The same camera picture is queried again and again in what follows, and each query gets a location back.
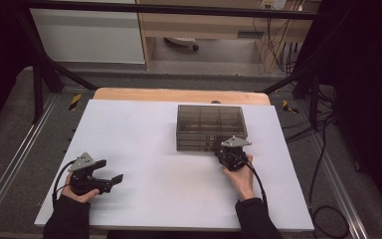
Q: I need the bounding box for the black horizontal frame bar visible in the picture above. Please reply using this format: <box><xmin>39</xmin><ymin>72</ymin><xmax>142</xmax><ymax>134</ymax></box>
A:
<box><xmin>16</xmin><ymin>0</ymin><xmax>319</xmax><ymax>21</ymax></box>

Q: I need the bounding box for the black floor cable bundle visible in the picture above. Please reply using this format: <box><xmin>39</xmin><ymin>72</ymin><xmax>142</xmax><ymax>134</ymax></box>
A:
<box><xmin>282</xmin><ymin>109</ymin><xmax>336</xmax><ymax>143</ymax></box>

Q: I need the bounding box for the left yellow clamp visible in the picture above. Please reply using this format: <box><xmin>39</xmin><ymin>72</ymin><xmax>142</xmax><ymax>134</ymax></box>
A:
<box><xmin>68</xmin><ymin>93</ymin><xmax>83</xmax><ymax>112</ymax></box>

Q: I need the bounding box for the wooden table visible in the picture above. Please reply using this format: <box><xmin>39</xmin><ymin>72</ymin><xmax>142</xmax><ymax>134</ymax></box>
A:
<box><xmin>93</xmin><ymin>87</ymin><xmax>272</xmax><ymax>107</ymax></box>

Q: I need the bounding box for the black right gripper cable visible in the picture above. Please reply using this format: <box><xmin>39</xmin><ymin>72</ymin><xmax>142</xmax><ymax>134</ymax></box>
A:
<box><xmin>243</xmin><ymin>155</ymin><xmax>269</xmax><ymax>213</ymax></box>

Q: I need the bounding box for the hanging cable bundle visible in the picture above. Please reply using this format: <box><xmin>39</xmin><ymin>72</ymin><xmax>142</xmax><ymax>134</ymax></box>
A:
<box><xmin>252</xmin><ymin>16</ymin><xmax>299</xmax><ymax>74</ymax></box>

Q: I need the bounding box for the smoky clear drawer box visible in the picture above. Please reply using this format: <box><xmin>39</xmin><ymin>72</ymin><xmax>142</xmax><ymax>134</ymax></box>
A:
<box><xmin>175</xmin><ymin>104</ymin><xmax>249</xmax><ymax>153</ymax></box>

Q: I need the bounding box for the light wooden desk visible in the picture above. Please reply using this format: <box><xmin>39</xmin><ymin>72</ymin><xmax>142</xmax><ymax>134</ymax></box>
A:
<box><xmin>135</xmin><ymin>0</ymin><xmax>322</xmax><ymax>73</ymax></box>

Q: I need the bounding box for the chair base with caster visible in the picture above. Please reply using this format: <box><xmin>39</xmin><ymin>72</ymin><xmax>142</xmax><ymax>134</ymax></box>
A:
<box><xmin>163</xmin><ymin>37</ymin><xmax>201</xmax><ymax>53</ymax></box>

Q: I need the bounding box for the white power strip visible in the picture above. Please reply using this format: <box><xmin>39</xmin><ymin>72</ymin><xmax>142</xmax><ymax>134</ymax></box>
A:
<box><xmin>260</xmin><ymin>0</ymin><xmax>287</xmax><ymax>10</ymax></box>

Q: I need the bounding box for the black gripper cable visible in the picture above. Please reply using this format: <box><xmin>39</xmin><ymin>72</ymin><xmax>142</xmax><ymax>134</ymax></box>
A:
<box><xmin>243</xmin><ymin>155</ymin><xmax>269</xmax><ymax>213</ymax></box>
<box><xmin>52</xmin><ymin>159</ymin><xmax>78</xmax><ymax>204</ymax></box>

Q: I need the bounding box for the looped black floor cable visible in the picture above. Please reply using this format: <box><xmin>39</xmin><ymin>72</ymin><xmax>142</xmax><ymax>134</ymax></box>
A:
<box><xmin>307</xmin><ymin>113</ymin><xmax>351</xmax><ymax>239</ymax></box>

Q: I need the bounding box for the white cabinet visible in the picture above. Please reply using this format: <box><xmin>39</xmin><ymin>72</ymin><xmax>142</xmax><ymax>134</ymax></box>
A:
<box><xmin>30</xmin><ymin>0</ymin><xmax>146</xmax><ymax>65</ymax></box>

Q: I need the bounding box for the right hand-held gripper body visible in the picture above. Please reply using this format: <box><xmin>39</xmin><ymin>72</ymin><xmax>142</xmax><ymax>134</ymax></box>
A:
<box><xmin>214</xmin><ymin>134</ymin><xmax>253</xmax><ymax>172</ymax></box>

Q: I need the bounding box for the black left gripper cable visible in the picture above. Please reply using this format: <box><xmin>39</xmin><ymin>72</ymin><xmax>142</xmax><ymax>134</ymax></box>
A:
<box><xmin>52</xmin><ymin>159</ymin><xmax>78</xmax><ymax>204</ymax></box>

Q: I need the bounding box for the black metal frame stand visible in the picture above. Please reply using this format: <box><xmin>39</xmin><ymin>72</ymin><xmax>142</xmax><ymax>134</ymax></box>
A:
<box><xmin>13</xmin><ymin>6</ymin><xmax>98</xmax><ymax>124</ymax></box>
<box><xmin>262</xmin><ymin>59</ymin><xmax>332</xmax><ymax>132</ymax></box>

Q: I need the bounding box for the person's right hand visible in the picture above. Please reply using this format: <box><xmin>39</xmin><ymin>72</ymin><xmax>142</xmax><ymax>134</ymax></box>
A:
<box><xmin>221</xmin><ymin>153</ymin><xmax>256</xmax><ymax>202</ymax></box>

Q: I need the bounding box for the yellow clamp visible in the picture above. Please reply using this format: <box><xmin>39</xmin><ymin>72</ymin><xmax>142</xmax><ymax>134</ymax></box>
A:
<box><xmin>68</xmin><ymin>93</ymin><xmax>83</xmax><ymax>112</ymax></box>
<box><xmin>282</xmin><ymin>99</ymin><xmax>300</xmax><ymax>115</ymax></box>

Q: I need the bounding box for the person's left hand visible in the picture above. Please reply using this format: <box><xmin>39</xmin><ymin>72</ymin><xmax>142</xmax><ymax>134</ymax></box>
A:
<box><xmin>61</xmin><ymin>172</ymin><xmax>100</xmax><ymax>204</ymax></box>

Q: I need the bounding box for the right yellow clamp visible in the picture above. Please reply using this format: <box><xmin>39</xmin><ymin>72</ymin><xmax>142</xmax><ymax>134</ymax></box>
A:
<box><xmin>282</xmin><ymin>99</ymin><xmax>300</xmax><ymax>115</ymax></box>

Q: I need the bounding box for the black curtain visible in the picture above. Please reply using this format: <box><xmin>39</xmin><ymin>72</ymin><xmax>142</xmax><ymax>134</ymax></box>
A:
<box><xmin>311</xmin><ymin>0</ymin><xmax>382</xmax><ymax>227</ymax></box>
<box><xmin>0</xmin><ymin>0</ymin><xmax>34</xmax><ymax>140</ymax></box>

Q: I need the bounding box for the aluminium floor rail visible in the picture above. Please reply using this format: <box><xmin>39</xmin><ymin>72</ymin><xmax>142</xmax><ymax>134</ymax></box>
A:
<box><xmin>0</xmin><ymin>94</ymin><xmax>59</xmax><ymax>227</ymax></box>
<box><xmin>306</xmin><ymin>132</ymin><xmax>369</xmax><ymax>239</ymax></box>

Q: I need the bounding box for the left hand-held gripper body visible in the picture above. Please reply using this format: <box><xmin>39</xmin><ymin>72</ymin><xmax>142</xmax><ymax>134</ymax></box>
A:
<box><xmin>67</xmin><ymin>151</ymin><xmax>113</xmax><ymax>196</ymax></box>

